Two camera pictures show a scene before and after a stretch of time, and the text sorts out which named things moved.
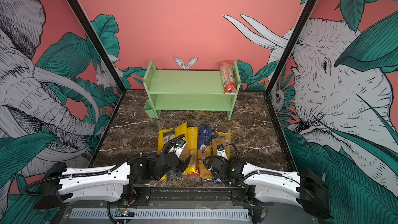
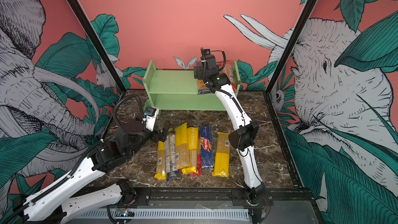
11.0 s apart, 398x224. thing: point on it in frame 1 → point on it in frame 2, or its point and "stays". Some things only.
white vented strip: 166,214 stays
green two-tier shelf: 188,90 stays
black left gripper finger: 183,166 → 160,135
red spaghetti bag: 197,173 stays
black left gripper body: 180,163 → 146,138
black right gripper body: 225,179 → 199,71
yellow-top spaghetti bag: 180,131 stays
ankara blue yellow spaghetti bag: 204,149 → 202,89
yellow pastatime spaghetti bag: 192,136 stays
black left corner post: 97,39 stays
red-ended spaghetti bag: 227,71 stays
